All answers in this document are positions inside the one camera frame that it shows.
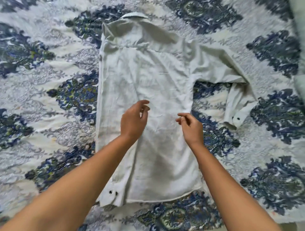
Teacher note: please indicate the person's right forearm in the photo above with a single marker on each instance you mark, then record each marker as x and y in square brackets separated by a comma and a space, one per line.
[233, 190]

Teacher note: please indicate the bed with blue patterned sheet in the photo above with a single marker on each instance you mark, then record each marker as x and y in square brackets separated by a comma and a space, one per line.
[262, 147]

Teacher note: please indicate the person's left forearm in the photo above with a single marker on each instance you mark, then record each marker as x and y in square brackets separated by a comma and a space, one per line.
[71, 185]

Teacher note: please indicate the white long-sleeved shirt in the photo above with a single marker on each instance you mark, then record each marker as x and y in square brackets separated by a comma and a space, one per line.
[147, 107]

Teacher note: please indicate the person's left hand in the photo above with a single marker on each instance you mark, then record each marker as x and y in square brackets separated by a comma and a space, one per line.
[132, 125]

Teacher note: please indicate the person's right hand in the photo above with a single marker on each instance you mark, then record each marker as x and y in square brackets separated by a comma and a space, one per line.
[191, 131]

